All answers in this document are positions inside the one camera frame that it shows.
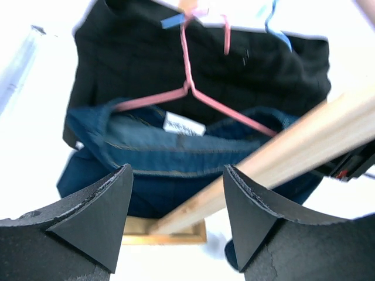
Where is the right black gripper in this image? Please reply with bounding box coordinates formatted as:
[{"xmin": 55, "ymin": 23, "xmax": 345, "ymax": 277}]
[{"xmin": 313, "ymin": 143, "xmax": 374, "ymax": 180}]

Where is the black pleated skirt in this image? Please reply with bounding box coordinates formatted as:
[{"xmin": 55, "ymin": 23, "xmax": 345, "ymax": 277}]
[{"xmin": 63, "ymin": 0, "xmax": 332, "ymax": 147}]

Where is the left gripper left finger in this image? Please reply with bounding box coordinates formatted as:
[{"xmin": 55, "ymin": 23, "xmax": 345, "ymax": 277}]
[{"xmin": 1, "ymin": 165, "xmax": 132, "ymax": 280}]

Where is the pink wire hanger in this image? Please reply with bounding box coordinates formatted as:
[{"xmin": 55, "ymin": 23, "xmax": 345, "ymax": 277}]
[{"xmin": 115, "ymin": 9, "xmax": 277, "ymax": 137}]

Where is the dark blue denim skirt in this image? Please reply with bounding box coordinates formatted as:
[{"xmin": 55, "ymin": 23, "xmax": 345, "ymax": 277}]
[{"xmin": 56, "ymin": 105, "xmax": 323, "ymax": 272}]

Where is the wooden clothes rack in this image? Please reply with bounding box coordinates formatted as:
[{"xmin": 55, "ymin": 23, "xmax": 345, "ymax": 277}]
[{"xmin": 122, "ymin": 86, "xmax": 374, "ymax": 245}]

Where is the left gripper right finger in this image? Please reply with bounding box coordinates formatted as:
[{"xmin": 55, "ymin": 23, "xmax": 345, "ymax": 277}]
[{"xmin": 223, "ymin": 165, "xmax": 374, "ymax": 280}]

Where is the blue wire hanger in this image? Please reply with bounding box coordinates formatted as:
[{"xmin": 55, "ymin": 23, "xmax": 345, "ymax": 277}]
[{"xmin": 264, "ymin": 0, "xmax": 293, "ymax": 52}]

